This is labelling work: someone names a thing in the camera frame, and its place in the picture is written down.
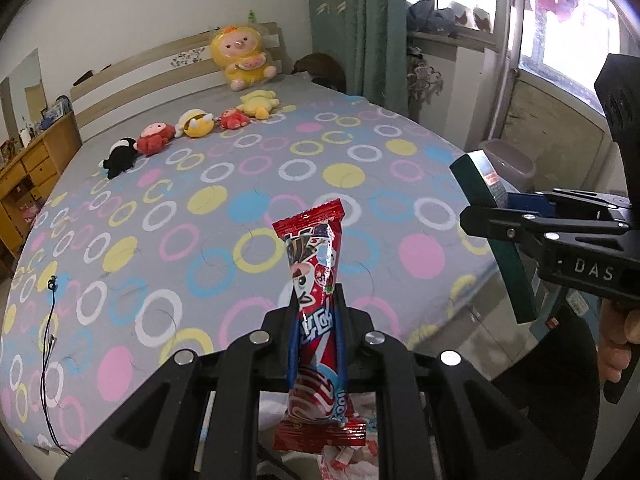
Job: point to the beige wooden headboard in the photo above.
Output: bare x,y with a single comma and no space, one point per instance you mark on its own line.
150,67

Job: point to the brown fuzzy cushion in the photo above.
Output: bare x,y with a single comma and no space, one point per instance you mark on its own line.
320,72

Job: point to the white plastic bag red print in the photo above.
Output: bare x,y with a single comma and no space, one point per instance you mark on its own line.
362,460

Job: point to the bed with circle printed sheet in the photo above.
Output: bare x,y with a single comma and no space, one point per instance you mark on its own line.
225,210

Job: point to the blue framed picture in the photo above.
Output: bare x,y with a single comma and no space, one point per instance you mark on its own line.
56,112

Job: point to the wooden desk with drawers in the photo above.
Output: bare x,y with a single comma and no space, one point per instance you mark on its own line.
30,170

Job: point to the small red plush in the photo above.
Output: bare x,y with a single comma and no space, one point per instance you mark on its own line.
232,119

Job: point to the yellow duck plush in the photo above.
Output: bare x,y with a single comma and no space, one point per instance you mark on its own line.
257,104

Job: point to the teal box with label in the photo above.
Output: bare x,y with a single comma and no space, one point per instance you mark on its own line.
575,305

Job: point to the large yellow pig plush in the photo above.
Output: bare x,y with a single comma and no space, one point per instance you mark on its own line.
242,57

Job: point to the dark green box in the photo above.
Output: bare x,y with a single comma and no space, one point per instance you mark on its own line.
475,180

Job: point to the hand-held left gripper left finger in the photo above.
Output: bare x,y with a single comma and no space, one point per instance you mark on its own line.
292,345

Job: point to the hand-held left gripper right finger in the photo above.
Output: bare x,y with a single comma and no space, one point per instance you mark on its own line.
342,340

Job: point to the small green bottle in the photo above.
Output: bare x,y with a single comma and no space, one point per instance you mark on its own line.
250,16

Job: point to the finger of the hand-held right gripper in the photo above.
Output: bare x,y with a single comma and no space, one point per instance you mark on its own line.
530,201
500,222

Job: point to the red candy wrapper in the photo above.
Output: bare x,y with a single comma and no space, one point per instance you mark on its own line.
312,270

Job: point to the black and white plush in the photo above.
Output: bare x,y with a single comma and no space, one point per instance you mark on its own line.
120,157

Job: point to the pile of clothes on sill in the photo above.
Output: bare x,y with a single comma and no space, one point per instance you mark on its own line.
445,17

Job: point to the green patterned curtain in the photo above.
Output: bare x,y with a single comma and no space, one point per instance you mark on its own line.
360,25

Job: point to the red round plush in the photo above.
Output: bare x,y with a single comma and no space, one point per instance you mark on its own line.
155,139

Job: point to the yellow and white plush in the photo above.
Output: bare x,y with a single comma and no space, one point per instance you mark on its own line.
196,124

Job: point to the person's right hand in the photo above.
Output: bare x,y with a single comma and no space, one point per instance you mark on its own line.
612,345

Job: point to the wall mirror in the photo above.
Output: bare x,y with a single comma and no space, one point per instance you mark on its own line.
22,85

